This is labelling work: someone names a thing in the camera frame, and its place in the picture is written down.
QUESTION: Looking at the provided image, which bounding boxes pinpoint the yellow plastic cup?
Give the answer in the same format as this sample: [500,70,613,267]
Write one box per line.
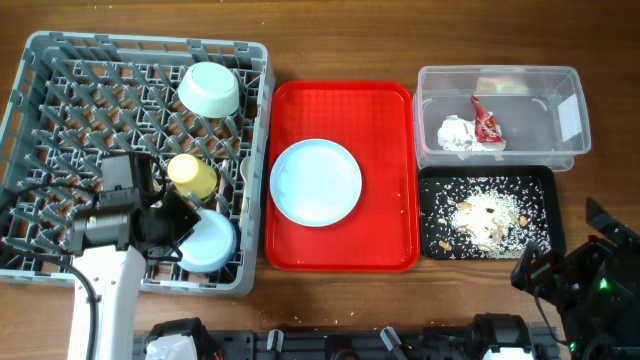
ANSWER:
[167,154,218,199]

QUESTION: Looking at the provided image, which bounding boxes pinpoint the white plastic fork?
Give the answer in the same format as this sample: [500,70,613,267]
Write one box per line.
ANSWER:
[216,159,230,214]

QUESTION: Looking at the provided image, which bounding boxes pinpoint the white plastic spoon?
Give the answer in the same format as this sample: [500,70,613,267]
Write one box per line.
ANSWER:
[239,156,251,229]

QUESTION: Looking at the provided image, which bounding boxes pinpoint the rice and food scraps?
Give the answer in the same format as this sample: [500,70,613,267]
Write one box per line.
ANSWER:
[419,176,551,260]

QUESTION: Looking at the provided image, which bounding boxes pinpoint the green bowl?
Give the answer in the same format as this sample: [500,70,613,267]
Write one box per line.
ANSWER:
[177,62,240,118]

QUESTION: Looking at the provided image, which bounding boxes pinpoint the red snack wrapper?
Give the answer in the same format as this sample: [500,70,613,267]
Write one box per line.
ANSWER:
[471,95,503,143]

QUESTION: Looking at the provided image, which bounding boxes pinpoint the light blue plate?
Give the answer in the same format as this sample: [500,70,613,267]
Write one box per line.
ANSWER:
[269,139,363,227]

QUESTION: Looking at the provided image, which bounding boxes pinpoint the white tissue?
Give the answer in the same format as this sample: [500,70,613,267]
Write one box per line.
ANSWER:
[437,115,506,151]

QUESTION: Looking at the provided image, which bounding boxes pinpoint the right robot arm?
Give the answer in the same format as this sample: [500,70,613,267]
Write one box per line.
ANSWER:
[511,198,639,359]

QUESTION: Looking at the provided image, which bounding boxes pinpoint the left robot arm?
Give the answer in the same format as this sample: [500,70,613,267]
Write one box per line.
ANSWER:
[67,189,200,359]

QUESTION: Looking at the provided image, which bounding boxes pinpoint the grey dishwasher rack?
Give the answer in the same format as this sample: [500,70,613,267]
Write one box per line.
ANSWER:
[1,31,276,297]

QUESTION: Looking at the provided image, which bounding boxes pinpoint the black plastic tray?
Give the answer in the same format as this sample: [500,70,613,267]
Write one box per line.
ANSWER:
[418,165,567,254]

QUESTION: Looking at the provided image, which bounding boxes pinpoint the clear plastic bin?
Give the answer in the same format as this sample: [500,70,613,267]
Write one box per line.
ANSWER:
[413,65,591,172]

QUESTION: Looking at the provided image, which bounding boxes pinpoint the red plastic tray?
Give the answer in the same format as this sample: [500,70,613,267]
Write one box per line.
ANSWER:
[265,81,420,272]

